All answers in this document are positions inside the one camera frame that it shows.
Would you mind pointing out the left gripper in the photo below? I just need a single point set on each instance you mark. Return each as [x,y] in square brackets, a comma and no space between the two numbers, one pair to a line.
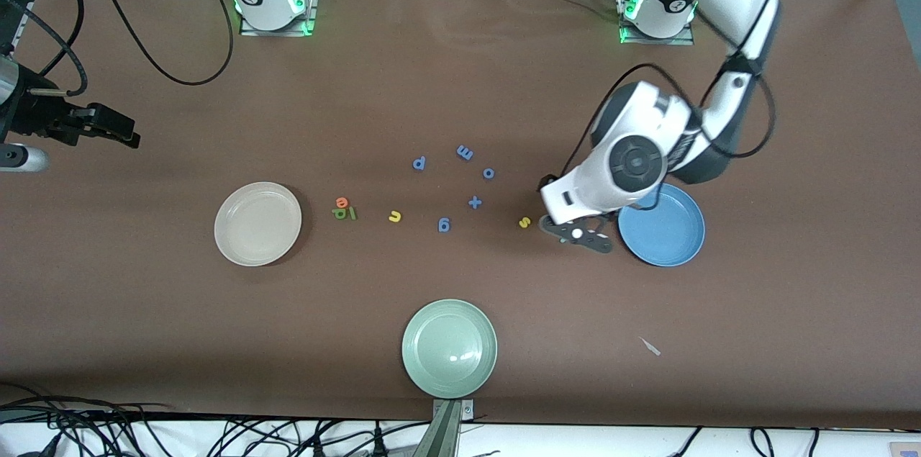
[544,180]

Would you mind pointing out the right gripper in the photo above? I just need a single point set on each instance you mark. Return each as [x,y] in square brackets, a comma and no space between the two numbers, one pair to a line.
[36,119]

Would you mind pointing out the beige round plate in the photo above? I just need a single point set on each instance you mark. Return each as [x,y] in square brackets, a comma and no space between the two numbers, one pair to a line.
[257,224]

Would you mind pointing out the green foam letter p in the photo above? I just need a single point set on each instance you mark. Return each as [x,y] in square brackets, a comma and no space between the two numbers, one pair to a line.
[338,213]

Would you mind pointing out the blue foam letter m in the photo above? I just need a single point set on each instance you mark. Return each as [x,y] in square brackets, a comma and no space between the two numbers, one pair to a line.
[465,152]

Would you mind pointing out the blue round plate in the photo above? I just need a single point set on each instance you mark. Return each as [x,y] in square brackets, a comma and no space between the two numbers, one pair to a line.
[669,237]

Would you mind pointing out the blue foam letter p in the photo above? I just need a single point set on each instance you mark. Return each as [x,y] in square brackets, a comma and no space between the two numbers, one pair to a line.
[419,163]

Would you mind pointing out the white paper scrap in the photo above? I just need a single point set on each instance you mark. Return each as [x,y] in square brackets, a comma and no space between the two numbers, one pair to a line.
[650,347]

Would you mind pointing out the green round plate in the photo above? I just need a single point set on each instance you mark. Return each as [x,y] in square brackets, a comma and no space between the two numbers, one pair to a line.
[450,349]

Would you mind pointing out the brown table cover sheet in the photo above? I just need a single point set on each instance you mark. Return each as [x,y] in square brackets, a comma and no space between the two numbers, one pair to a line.
[144,335]

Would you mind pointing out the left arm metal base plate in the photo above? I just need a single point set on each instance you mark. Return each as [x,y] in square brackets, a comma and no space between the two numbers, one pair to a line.
[687,40]

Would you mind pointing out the grey metal camera mount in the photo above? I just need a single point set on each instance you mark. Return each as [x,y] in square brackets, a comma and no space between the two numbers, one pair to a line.
[446,435]

